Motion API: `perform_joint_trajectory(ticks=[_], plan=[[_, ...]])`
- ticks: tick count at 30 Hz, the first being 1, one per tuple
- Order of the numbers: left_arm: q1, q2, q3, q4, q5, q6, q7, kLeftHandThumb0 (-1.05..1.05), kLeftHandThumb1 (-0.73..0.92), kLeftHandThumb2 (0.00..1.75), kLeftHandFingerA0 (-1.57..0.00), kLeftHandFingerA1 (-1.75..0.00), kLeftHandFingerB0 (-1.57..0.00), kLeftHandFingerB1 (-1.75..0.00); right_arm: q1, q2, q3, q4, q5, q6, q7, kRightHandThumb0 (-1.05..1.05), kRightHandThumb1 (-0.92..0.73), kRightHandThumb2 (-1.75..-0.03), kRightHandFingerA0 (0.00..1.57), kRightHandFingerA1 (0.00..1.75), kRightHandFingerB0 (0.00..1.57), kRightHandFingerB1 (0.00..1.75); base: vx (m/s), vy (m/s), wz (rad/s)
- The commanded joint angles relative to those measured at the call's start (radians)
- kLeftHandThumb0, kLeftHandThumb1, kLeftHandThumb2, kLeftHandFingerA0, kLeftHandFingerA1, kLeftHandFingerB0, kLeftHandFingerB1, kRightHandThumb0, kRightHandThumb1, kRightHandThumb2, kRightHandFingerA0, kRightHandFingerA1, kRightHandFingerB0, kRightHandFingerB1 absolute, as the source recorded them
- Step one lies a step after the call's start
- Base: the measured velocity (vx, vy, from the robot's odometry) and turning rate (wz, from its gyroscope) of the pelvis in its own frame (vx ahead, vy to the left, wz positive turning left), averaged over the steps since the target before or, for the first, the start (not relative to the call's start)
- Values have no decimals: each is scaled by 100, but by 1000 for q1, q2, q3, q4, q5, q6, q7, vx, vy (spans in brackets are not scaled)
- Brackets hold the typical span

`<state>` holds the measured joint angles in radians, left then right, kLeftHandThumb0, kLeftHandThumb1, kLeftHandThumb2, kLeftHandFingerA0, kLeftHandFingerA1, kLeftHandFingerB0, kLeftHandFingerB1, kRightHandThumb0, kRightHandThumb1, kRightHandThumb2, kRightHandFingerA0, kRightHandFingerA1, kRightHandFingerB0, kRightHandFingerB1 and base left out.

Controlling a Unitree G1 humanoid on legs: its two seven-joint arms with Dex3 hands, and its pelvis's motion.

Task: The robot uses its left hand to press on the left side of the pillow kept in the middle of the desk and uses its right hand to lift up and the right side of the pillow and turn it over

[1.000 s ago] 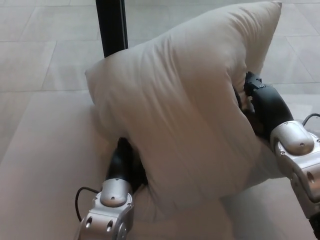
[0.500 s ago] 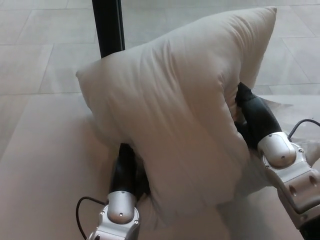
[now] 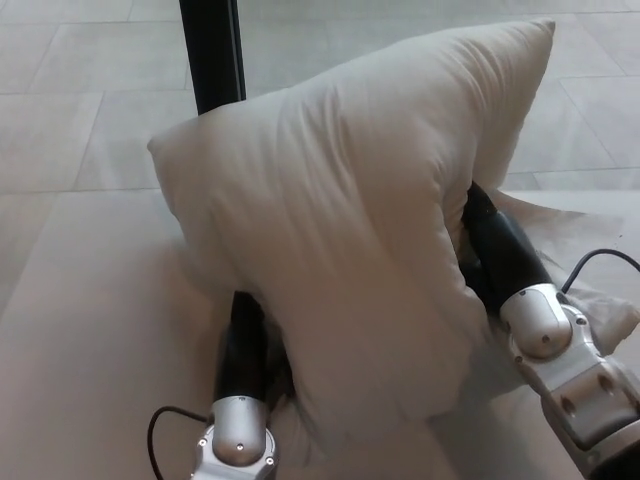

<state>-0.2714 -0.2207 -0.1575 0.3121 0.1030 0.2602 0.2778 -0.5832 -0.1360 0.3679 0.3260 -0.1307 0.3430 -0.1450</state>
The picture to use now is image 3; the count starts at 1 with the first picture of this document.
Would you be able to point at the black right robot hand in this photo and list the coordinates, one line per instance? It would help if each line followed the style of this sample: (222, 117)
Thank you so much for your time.
(505, 255)

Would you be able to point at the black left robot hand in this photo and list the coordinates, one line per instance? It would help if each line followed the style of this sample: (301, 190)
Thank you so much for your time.
(242, 345)

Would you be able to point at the white square pillow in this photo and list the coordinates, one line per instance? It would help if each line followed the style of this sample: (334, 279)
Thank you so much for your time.
(325, 225)

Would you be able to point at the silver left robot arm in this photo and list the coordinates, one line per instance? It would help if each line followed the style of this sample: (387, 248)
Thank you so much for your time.
(237, 435)

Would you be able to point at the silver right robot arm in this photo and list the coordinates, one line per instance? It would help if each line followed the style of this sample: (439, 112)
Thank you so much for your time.
(565, 360)

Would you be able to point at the white wrinkled cloth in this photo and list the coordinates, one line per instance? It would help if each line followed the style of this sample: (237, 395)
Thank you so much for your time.
(540, 215)

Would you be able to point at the black metal post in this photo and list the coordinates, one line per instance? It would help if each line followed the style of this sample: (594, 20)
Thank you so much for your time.
(212, 50)

